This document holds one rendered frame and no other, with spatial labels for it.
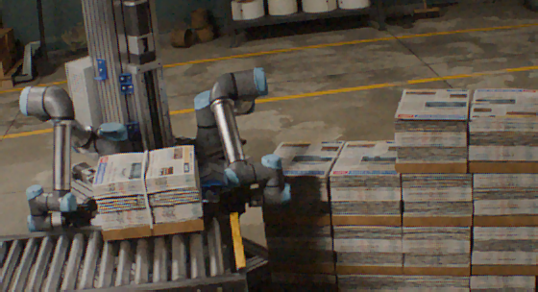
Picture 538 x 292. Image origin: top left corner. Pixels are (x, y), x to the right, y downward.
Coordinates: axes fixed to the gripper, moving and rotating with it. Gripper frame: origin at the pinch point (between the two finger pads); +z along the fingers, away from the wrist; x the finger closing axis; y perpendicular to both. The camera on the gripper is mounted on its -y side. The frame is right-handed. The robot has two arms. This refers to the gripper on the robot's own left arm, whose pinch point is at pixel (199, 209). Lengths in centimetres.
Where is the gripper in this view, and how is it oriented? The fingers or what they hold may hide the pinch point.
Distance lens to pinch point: 311.5
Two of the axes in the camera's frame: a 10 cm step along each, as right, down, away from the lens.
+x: 1.0, 3.2, -9.4
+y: -1.1, -9.4, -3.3
